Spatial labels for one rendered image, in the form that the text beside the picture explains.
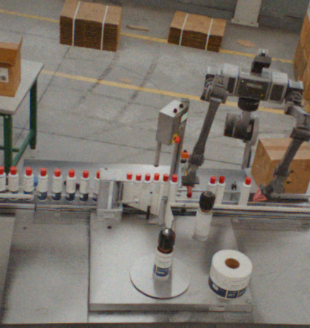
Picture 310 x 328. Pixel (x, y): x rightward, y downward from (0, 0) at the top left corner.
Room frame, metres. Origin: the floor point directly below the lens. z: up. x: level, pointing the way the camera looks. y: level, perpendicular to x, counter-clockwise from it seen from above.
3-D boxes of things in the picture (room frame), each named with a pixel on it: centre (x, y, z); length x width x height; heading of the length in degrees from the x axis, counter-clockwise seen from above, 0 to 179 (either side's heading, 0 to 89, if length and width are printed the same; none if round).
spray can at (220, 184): (3.14, -0.21, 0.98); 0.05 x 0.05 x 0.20
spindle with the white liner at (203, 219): (2.83, -0.14, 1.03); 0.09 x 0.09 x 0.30
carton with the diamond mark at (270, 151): (3.53, -0.60, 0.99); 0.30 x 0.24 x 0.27; 108
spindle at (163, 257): (2.46, 0.04, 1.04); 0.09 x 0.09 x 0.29
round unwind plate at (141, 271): (2.46, 0.04, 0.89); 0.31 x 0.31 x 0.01
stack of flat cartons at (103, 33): (7.07, 1.35, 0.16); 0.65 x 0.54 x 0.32; 96
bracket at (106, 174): (2.90, 0.39, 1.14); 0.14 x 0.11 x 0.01; 103
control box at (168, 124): (3.15, 0.12, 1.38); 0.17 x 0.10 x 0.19; 158
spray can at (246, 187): (3.17, -0.37, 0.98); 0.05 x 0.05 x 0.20
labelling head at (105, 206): (2.90, 0.39, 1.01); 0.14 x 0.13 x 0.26; 103
